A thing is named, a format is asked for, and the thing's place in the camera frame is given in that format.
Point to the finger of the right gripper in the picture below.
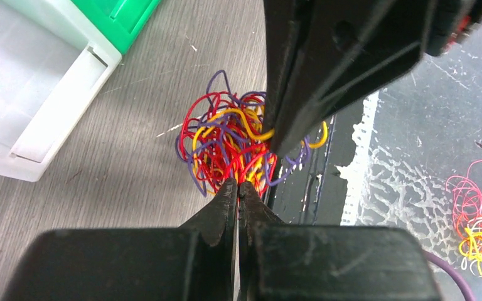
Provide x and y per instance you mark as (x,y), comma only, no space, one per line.
(289,25)
(358,47)

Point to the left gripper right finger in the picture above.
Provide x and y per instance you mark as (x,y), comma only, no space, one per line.
(280,261)

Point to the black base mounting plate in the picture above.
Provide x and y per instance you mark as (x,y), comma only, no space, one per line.
(326,188)

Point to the white plastic bin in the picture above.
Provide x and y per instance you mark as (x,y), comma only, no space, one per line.
(53,63)

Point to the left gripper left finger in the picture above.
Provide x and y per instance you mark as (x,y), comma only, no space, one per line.
(191,262)

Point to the green plastic bin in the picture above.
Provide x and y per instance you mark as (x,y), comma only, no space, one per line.
(120,21)

